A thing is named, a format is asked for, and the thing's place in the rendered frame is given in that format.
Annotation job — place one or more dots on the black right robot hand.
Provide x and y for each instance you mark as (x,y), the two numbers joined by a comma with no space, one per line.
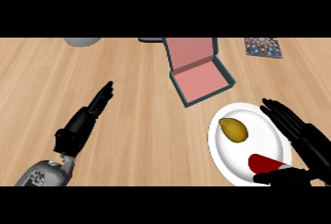
(299,140)

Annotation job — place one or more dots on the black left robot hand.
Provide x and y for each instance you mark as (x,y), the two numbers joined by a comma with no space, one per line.
(80,124)

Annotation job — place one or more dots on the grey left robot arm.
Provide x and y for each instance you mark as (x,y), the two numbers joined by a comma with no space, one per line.
(45,172)

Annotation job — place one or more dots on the white round plate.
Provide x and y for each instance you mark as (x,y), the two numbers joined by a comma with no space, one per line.
(241,140)

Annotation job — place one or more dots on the open pink cardboard box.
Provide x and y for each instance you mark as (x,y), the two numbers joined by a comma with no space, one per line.
(198,71)

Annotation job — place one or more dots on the red wedge slice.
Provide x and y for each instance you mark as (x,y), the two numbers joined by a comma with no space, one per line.
(263,164)

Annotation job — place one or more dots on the grey round object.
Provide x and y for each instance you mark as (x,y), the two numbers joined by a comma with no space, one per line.
(82,41)

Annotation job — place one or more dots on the colourful patterned flat pad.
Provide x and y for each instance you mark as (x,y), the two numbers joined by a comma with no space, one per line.
(263,47)

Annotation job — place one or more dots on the dark grey flat object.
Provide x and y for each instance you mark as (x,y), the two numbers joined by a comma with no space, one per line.
(151,40)

